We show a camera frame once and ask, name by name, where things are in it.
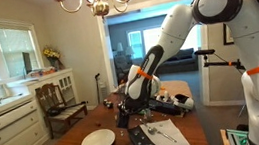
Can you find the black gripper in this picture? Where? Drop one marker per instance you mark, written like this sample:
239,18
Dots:
130,106

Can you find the black mug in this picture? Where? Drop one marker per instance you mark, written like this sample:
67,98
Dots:
122,121

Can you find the small black toy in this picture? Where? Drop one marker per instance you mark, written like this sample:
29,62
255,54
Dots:
108,103

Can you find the small clear jar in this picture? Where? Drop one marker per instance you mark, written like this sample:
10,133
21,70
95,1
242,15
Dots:
147,114

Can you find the dark decorative plant ornament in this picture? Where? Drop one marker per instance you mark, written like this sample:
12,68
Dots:
121,90

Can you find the small brown nut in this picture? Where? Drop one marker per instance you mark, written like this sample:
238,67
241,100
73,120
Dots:
98,123

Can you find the silver metal spoon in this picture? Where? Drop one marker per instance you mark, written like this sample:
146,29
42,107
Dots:
151,130

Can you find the black walking cane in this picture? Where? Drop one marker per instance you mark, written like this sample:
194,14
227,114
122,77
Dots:
98,86

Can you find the white round plate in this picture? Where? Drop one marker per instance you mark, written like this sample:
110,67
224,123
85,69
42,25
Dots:
97,141

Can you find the long black box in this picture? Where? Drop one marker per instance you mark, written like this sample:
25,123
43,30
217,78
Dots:
166,107

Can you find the white VR controller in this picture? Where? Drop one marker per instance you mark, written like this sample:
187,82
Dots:
164,96

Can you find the grey armchair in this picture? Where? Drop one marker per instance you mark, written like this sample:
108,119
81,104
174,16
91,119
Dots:
121,66

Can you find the white VR headset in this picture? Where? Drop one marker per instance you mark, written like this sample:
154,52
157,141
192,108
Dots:
183,101

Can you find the white table lamp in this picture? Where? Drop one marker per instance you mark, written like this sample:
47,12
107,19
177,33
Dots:
129,50

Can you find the white glass-door cabinet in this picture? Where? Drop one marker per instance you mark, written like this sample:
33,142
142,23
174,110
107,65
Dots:
60,83

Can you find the brown wooden chair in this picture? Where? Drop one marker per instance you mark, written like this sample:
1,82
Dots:
50,98

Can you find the dark grey sofa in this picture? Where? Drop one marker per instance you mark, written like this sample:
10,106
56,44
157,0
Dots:
184,58

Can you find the yellow flower bouquet vase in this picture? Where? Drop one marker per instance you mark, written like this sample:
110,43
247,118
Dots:
51,54

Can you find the brass chandelier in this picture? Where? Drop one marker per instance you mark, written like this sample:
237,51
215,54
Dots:
99,6

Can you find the white window blind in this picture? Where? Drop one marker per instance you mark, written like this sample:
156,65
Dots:
15,50

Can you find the black framed picture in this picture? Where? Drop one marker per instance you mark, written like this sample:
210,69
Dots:
227,36

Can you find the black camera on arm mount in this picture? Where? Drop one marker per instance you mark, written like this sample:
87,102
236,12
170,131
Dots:
205,52

